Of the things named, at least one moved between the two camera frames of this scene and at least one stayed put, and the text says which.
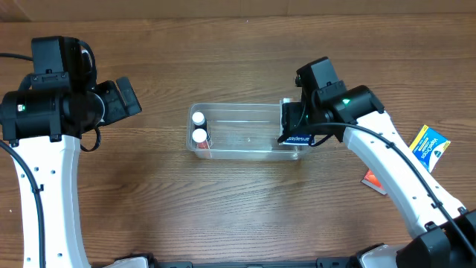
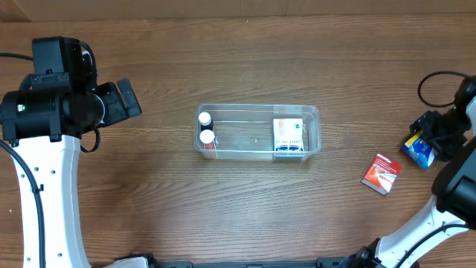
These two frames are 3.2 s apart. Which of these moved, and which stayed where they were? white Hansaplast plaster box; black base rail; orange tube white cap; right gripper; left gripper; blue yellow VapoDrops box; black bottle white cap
Moved: orange tube white cap; black bottle white cap; right gripper; white Hansaplast plaster box
Stayed: blue yellow VapoDrops box; left gripper; black base rail
